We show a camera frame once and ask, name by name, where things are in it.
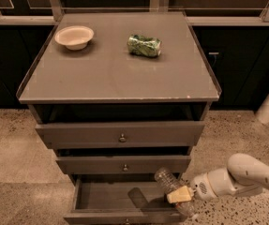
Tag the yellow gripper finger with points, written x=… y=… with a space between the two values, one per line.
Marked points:
x=182 y=194

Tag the grey drawer cabinet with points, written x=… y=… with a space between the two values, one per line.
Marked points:
x=104 y=82

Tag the grey drawer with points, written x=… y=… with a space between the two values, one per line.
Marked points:
x=122 y=164
x=120 y=134
x=123 y=200

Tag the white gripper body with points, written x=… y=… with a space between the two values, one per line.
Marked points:
x=201 y=186

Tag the beige paper bowl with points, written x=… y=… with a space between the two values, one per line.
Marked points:
x=74 y=37

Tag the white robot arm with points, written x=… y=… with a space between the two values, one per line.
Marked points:
x=243 y=176

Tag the crushed green can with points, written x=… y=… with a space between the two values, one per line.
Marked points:
x=144 y=46

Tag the metal window frame rail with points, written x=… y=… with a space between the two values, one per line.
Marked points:
x=198 y=12

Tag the grey middle drawer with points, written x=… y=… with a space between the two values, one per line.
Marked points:
x=122 y=164

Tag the grey bottom drawer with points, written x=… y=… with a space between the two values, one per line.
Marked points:
x=123 y=200

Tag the grey top drawer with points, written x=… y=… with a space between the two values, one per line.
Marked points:
x=120 y=134

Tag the clear plastic water bottle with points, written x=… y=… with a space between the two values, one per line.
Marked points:
x=169 y=183

